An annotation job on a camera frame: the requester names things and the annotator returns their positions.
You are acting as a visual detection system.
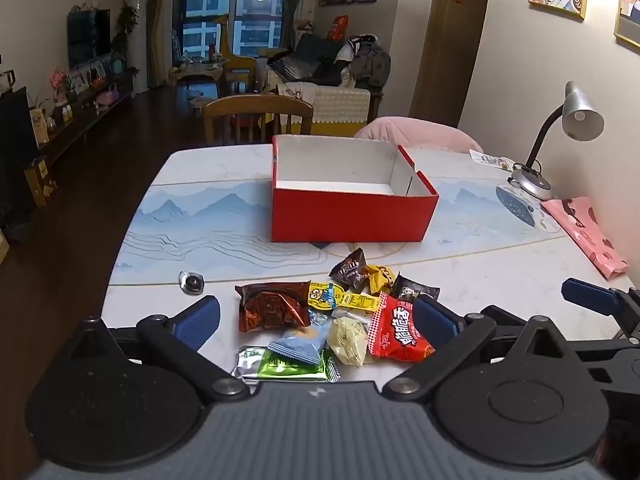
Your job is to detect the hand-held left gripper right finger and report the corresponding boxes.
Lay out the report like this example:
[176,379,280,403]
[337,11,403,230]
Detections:
[382,294,576,402]

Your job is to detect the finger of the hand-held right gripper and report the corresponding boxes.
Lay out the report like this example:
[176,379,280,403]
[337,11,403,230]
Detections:
[481,304,640,363]
[561,277,640,341]

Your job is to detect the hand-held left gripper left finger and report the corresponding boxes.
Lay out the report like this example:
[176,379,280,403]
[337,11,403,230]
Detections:
[65,295,249,404]

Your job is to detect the small black snack packet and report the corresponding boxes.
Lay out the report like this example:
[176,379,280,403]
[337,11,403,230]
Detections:
[391,274,441,304]

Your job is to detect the red checkered snack packet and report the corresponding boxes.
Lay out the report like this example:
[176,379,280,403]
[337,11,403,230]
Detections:
[366,291,436,364]

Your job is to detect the yellow chocolate packet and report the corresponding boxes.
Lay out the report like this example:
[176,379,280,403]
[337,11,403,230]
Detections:
[364,264,399,297]

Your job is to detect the shiny brown snack packet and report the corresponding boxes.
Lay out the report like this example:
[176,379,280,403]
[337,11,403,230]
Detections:
[234,281,313,334]

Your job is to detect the pale yellow snack packet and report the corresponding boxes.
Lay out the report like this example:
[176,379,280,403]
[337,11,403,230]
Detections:
[327,316,374,367]

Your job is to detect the green foil snack packet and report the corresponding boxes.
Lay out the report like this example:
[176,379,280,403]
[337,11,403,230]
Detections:
[231,345,342,384]

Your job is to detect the dark brown chocolate packet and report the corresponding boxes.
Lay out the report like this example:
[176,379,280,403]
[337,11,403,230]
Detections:
[329,248,369,294]

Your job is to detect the light blue biscuit packet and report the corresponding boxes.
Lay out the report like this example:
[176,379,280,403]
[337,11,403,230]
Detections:
[267,316,334,367]

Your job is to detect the yellow cartoon snack packet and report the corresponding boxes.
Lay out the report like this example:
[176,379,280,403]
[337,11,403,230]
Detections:
[307,281,382,312]

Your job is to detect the red cardboard box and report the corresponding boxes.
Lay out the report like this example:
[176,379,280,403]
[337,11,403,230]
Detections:
[271,134,440,244]

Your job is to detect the small round silver object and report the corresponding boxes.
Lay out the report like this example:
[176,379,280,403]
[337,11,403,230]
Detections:
[178,270,206,294]

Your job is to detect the pink printed pouch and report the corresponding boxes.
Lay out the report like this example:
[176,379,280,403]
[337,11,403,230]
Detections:
[541,196,630,281]

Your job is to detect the small white printed packet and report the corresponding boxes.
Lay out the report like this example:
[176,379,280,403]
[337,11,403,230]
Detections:
[469,148,517,171]

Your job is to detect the silver desk lamp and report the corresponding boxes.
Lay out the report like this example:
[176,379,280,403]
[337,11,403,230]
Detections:
[507,81,605,202]

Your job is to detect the yellow cardboard box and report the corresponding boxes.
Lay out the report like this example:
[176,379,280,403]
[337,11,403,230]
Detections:
[23,156,59,207]

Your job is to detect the wooden dining chair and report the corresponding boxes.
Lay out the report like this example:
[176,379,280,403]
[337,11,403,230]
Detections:
[202,93,315,147]

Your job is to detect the dark wooden television cabinet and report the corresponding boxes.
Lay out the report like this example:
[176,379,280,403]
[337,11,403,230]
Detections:
[36,72,136,161]

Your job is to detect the sofa with cream cover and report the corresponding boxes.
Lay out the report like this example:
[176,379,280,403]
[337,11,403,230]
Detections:
[264,35,387,127]

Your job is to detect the pink handbag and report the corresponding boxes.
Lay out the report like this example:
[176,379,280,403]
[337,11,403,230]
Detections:
[94,84,119,109]

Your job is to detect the black cabinet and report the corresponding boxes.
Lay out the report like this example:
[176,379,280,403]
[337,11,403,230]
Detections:
[0,86,40,243]

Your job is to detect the wooden coffee table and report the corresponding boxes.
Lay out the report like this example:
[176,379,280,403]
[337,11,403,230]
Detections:
[169,56,232,97]

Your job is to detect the grey clothes pile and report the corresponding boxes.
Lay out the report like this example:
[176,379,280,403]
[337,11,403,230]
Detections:
[344,35,392,95]

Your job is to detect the yellow giraffe chair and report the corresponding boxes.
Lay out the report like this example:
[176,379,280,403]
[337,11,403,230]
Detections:
[214,14,259,82]

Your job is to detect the pink flowers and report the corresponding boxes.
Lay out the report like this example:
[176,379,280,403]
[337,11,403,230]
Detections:
[49,66,72,102]

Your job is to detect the wooden door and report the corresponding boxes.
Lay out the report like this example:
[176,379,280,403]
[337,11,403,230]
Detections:
[409,0,494,129]

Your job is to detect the black jacket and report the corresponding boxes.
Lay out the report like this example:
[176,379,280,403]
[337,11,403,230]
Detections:
[267,34,352,87]

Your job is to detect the white tower air conditioner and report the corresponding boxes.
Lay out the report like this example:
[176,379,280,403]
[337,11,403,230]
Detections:
[131,0,152,94]

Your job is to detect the television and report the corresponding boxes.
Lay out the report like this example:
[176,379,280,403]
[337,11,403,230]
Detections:
[67,8,112,69]

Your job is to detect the tall green plant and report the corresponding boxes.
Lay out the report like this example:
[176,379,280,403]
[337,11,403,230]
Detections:
[116,2,142,68]

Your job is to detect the red bag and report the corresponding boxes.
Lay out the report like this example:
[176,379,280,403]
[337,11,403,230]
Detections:
[327,14,350,41]

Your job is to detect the large window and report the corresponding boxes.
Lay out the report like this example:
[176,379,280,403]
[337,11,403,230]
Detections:
[174,0,287,59]

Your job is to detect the framed wall picture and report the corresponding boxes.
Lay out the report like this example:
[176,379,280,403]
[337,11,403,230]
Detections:
[613,0,640,54]

